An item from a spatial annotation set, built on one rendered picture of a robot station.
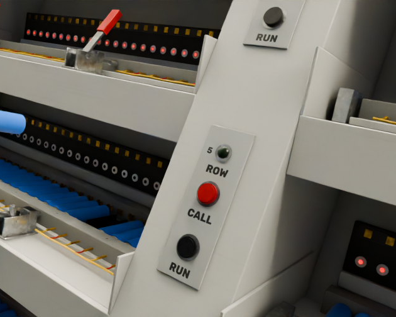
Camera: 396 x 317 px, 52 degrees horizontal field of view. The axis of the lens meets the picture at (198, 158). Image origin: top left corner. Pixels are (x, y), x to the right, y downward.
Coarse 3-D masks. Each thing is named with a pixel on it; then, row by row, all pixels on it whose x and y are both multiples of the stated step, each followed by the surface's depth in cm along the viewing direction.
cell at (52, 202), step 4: (80, 196) 55; (84, 196) 56; (48, 200) 51; (52, 200) 51; (56, 200) 52; (60, 200) 52; (64, 200) 52; (68, 200) 53; (72, 200) 53; (76, 200) 54; (80, 200) 54; (84, 200) 55; (88, 200) 55; (48, 204) 50; (52, 204) 51; (56, 204) 51; (60, 204) 52
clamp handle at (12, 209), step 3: (9, 207) 43; (12, 207) 43; (15, 207) 43; (9, 210) 44; (12, 210) 43; (15, 210) 43; (0, 213) 42; (3, 213) 43; (6, 213) 43; (9, 213) 44; (12, 213) 43; (15, 213) 43; (0, 216) 42; (3, 216) 42; (6, 216) 43; (9, 216) 43
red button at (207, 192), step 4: (204, 184) 31; (208, 184) 31; (200, 188) 31; (204, 188) 31; (208, 188) 31; (212, 188) 31; (200, 192) 31; (204, 192) 31; (208, 192) 31; (212, 192) 30; (216, 192) 31; (200, 196) 31; (204, 196) 31; (208, 196) 31; (212, 196) 30; (216, 196) 31; (200, 200) 31; (204, 200) 31; (208, 200) 30; (212, 200) 30
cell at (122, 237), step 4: (140, 228) 48; (124, 232) 45; (128, 232) 46; (132, 232) 46; (136, 232) 46; (140, 232) 47; (116, 236) 44; (120, 236) 44; (124, 236) 45; (128, 236) 45; (132, 236) 45; (136, 236) 46; (140, 236) 46; (120, 240) 44; (124, 240) 44
